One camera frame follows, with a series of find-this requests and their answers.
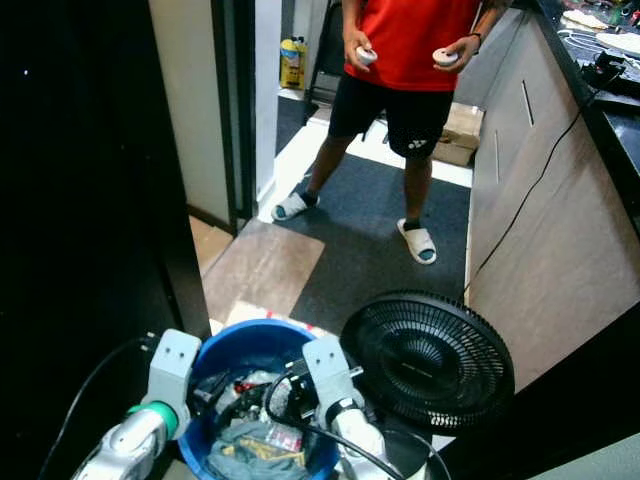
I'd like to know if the grey-teal garment with yellow print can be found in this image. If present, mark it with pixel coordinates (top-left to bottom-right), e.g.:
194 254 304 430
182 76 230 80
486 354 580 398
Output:
205 418 311 480

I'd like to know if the person's right hand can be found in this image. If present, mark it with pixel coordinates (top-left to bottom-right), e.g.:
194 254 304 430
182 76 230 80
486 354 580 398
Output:
345 28 379 69

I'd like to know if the person's left hand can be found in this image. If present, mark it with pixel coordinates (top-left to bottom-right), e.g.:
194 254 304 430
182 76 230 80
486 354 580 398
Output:
438 34 483 69

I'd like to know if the clear plastic bag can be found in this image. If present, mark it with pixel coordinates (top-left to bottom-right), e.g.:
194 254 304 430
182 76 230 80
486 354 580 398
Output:
248 372 286 419

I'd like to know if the black packet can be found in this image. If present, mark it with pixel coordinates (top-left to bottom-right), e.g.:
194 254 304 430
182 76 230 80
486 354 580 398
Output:
222 378 261 421

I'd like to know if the red and white packet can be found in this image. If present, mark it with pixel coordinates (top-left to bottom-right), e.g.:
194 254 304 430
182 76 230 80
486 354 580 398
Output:
265 422 306 453

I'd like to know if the blue plastic bucket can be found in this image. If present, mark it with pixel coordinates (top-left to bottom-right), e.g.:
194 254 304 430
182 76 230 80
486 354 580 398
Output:
177 318 346 480

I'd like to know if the black floor fan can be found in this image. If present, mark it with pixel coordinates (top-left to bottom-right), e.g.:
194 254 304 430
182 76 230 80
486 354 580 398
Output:
340 290 516 433

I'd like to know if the dark grey floor mat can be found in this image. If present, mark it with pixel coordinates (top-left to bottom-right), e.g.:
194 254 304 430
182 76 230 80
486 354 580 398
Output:
265 150 473 331

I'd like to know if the white slipper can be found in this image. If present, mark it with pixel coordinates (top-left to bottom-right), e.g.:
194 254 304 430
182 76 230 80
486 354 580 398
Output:
270 190 319 223
397 218 439 266

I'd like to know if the large black cabinet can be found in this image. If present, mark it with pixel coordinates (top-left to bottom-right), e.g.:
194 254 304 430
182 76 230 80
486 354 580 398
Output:
0 0 211 480

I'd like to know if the dark translucent washer lid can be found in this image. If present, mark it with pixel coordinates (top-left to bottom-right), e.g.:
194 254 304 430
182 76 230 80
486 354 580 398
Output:
440 300 640 480

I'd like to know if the brown wooden cabinet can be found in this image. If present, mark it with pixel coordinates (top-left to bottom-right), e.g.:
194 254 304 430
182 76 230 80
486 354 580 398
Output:
463 5 640 391

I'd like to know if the brown cardboard box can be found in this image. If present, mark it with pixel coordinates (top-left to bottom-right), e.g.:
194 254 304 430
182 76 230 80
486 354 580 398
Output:
435 100 486 168

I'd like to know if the yellow container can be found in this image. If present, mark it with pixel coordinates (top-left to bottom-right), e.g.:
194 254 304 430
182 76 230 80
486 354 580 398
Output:
278 37 306 91

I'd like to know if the black chair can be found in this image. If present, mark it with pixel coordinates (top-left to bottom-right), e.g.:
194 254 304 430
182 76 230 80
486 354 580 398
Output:
305 0 351 106

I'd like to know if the person in black shorts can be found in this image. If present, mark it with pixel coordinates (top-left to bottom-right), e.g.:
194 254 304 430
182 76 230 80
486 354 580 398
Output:
295 0 511 231

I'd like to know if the white plate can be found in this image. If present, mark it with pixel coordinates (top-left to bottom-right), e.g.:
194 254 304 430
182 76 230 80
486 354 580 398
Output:
595 30 640 56

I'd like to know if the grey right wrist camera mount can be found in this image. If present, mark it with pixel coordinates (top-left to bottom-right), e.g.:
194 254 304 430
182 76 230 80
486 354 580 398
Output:
302 335 364 421

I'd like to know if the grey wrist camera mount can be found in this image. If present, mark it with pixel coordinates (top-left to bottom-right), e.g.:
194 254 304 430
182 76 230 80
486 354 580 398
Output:
302 335 364 421
147 328 203 411

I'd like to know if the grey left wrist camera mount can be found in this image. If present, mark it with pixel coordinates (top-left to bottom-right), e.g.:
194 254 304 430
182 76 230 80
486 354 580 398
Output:
147 328 203 411

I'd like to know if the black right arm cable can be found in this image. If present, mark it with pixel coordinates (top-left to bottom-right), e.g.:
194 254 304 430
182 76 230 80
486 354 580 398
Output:
263 375 456 480

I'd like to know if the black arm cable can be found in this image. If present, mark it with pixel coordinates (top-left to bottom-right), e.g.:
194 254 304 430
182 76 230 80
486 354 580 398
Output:
38 333 156 480
263 375 456 480

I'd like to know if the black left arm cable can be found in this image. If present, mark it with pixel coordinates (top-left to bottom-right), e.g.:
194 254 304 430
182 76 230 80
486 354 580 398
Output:
38 333 156 480

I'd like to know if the black door frame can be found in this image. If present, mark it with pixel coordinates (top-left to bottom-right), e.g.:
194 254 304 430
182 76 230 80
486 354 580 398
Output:
228 0 258 226

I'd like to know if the thin black wall cable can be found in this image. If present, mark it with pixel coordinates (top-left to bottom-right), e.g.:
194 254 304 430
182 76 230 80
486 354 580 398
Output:
465 85 601 296

